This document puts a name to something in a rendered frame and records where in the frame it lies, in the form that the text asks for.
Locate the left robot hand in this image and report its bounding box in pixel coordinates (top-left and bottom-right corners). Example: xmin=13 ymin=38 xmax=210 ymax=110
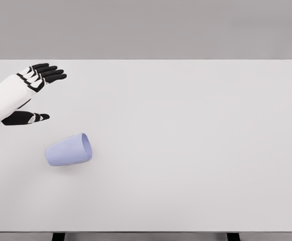
xmin=0 ymin=63 xmax=68 ymax=130

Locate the light purple cup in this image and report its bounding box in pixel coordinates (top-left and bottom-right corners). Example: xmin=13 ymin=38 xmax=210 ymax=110
xmin=45 ymin=132 xmax=94 ymax=167

